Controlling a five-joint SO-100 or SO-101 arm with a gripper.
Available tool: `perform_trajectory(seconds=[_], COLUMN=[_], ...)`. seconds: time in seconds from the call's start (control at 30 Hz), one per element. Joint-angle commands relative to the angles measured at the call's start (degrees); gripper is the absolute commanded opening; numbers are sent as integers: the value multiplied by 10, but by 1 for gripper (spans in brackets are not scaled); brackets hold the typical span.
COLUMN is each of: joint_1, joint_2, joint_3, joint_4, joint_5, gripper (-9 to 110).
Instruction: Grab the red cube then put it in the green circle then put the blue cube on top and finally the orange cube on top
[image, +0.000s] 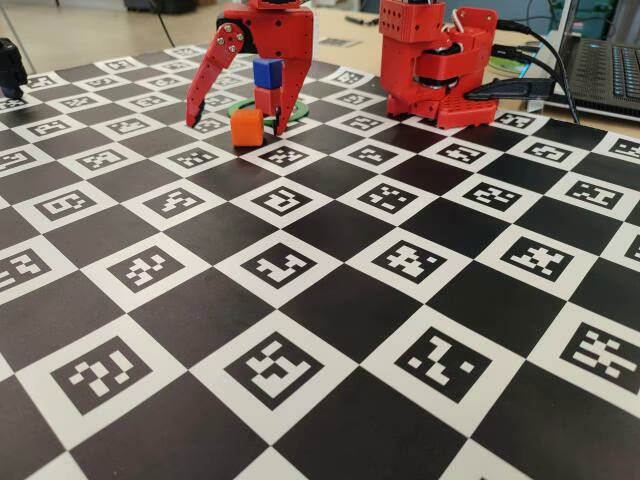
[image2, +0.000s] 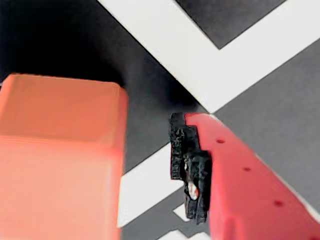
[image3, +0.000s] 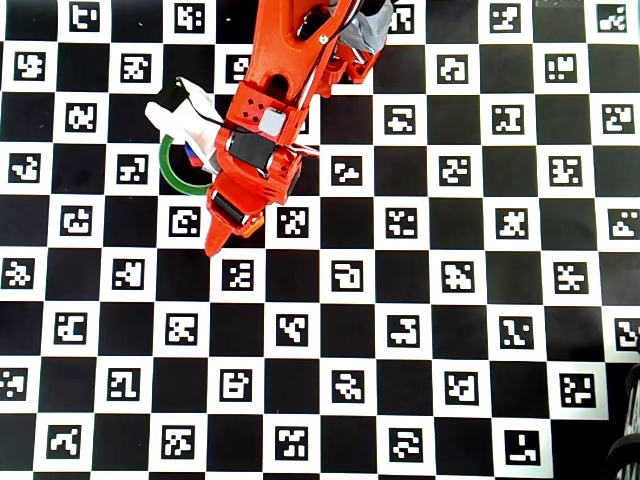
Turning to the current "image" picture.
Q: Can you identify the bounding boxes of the thick black cable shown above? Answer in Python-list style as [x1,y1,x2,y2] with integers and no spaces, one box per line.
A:
[491,44,574,104]
[495,19,582,125]

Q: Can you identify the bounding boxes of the green disc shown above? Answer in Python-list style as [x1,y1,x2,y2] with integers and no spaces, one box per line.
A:
[488,55,529,76]

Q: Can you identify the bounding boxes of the orange cube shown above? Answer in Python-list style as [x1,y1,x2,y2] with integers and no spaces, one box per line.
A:
[229,108,265,148]

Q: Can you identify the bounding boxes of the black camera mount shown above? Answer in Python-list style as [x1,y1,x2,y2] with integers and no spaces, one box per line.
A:
[0,37,29,100]

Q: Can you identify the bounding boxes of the green ring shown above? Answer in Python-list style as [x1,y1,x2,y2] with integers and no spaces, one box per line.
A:
[225,98,310,126]

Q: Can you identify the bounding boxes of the red gripper, black servo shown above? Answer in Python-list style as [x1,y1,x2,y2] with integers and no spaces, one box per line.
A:
[185,0,316,136]

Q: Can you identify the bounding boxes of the dark laptop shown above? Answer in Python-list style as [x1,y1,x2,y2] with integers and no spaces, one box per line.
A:
[539,0,640,124]

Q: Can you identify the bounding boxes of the red cube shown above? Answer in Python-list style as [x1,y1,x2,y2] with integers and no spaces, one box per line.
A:
[253,87,282,117]

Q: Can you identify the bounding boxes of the blue cube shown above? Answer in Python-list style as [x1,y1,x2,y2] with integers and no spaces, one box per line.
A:
[252,58,285,91]

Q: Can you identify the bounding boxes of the small printed marker sheet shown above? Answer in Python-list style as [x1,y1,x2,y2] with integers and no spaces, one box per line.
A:
[317,36,362,50]

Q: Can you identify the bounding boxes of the black white marker board mat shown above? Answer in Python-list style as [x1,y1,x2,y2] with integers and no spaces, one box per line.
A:
[0,42,640,480]

